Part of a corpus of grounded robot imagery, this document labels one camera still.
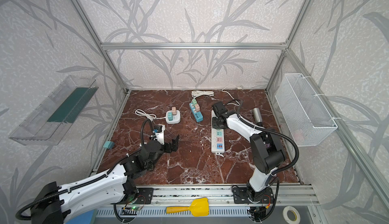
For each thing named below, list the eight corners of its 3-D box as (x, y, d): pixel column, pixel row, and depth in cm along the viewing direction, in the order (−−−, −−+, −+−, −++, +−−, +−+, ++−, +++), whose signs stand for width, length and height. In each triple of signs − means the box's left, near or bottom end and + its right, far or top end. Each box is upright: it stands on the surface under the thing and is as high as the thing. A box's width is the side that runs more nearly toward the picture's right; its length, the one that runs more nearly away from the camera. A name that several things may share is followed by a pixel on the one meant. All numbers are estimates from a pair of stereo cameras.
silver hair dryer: (256, 125, 102) (257, 123, 99) (252, 110, 110) (253, 107, 108) (262, 125, 102) (264, 123, 99) (258, 110, 110) (259, 107, 108)
